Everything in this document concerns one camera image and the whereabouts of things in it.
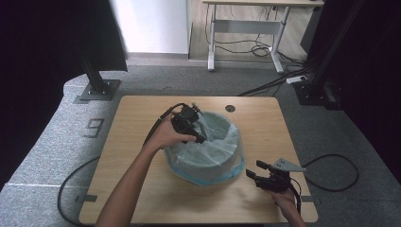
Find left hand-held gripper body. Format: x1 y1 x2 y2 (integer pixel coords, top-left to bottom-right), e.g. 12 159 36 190
170 102 203 144

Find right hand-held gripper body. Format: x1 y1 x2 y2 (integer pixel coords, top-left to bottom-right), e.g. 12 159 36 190
254 158 307 193

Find green plastic trash bin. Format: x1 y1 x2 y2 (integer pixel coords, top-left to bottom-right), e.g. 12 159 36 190
164 111 246 187

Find person's left hand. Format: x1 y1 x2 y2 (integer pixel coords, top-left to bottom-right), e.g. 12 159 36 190
145 113 198 154

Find person's right hand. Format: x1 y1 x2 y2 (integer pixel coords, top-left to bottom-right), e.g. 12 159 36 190
270 185 301 220

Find black metal stand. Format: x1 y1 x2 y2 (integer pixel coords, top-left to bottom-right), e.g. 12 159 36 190
292 0 367 111
79 53 122 102

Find white power strip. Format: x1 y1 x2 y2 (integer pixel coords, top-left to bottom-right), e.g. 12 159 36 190
286 75 308 85

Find white panel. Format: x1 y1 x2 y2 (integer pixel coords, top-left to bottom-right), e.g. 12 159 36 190
109 0 193 55

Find white-legged wooden desk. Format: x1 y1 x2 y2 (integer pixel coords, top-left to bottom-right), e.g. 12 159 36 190
201 0 325 75

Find dark curtain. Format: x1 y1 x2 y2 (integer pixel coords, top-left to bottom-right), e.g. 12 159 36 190
300 0 401 178
0 0 129 190

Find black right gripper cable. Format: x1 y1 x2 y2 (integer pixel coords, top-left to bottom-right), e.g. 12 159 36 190
288 153 360 216

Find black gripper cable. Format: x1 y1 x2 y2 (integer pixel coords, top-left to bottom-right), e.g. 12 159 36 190
57 102 187 227
288 153 360 216

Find black floor cable bundle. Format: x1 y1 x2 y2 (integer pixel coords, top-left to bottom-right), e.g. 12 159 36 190
237 51 316 97

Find tangled black cables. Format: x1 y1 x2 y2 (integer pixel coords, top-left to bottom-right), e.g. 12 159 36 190
204 4 275 59

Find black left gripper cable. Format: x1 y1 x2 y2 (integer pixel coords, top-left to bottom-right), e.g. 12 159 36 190
57 102 187 227

